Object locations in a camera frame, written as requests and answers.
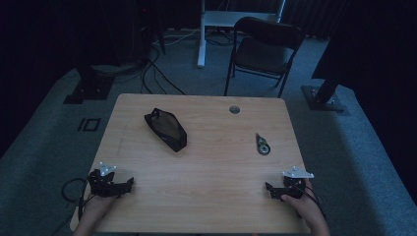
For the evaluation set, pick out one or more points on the person's right hand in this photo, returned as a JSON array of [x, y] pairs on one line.
[[306, 206]]

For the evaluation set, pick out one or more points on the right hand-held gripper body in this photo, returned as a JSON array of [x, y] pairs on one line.
[[293, 185]]

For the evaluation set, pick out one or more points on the black mesh pencil pouch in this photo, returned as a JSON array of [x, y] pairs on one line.
[[166, 129]]

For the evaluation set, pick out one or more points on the black metal stand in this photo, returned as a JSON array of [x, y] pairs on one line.
[[323, 98], [90, 87]]

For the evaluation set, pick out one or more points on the person's left hand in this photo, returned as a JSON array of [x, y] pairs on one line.
[[96, 206]]

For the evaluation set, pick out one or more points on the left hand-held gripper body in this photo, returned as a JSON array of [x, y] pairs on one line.
[[102, 183]]

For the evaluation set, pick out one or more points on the black folding chair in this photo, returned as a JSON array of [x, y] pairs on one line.
[[262, 55]]

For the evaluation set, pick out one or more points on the grey table grommet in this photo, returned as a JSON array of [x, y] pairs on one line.
[[234, 109]]

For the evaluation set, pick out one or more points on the white desk frame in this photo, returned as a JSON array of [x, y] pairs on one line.
[[205, 32]]

